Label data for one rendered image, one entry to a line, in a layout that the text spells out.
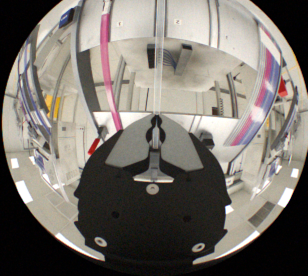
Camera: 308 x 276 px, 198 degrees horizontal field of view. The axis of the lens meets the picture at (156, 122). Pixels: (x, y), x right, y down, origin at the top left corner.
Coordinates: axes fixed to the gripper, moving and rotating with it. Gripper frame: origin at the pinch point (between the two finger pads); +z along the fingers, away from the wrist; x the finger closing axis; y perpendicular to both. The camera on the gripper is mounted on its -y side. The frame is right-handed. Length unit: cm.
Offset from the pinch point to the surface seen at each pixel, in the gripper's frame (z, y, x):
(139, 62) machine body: 54, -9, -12
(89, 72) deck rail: 13.5, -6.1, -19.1
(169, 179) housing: 10.2, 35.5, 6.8
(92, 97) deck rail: 13.7, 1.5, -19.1
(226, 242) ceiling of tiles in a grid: -100, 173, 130
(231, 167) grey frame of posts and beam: 16, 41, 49
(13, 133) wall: -68, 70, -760
